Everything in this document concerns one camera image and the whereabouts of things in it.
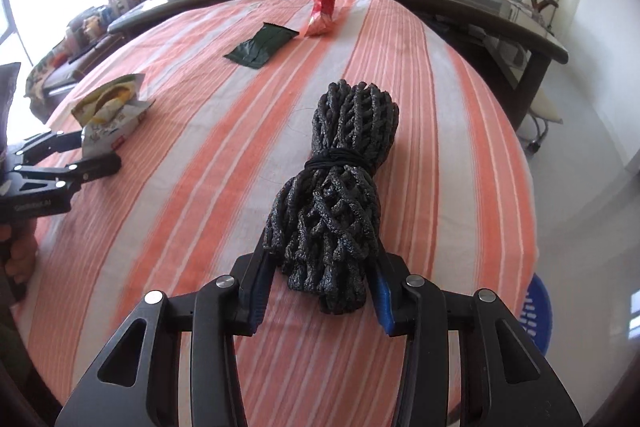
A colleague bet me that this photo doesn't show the person's left hand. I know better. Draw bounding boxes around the person's left hand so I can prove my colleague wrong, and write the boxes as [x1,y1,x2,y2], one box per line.
[0,222,40,285]

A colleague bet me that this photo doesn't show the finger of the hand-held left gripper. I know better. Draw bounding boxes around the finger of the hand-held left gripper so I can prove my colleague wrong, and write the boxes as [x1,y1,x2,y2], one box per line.
[12,130,83,165]
[15,153,122,196]

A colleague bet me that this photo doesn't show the yellow burger snack packet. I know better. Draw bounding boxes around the yellow burger snack packet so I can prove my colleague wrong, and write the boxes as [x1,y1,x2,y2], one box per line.
[71,73,156,154]

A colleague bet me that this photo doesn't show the dark green snack packet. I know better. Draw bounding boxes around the dark green snack packet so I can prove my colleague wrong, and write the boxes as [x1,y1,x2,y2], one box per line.
[223,23,299,70]

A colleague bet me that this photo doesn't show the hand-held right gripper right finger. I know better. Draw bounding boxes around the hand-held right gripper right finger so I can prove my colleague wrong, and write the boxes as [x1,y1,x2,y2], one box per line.
[372,252,583,427]

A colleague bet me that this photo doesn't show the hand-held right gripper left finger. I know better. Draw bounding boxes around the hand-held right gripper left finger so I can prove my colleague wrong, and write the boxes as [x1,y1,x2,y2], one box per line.
[54,252,277,427]

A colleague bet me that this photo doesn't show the cluttered low side bench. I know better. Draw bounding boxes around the cluttered low side bench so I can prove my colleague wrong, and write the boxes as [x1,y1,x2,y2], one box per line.
[27,0,171,122]

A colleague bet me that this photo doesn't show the black foam net bundle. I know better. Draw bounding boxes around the black foam net bundle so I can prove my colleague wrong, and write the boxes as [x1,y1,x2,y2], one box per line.
[263,79,401,315]

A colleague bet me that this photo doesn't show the dark grey cloth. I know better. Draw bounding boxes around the dark grey cloth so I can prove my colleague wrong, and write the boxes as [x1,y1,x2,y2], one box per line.
[0,62,22,148]

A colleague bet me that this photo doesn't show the white stool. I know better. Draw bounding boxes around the white stool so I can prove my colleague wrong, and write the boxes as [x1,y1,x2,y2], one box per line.
[517,87,563,152]

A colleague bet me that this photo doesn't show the blue plastic basket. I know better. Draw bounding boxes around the blue plastic basket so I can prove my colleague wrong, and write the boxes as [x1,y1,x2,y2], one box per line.
[517,272,554,353]

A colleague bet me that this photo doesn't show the red snack packet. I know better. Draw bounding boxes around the red snack packet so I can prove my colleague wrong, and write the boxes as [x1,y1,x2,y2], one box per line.
[304,0,339,38]

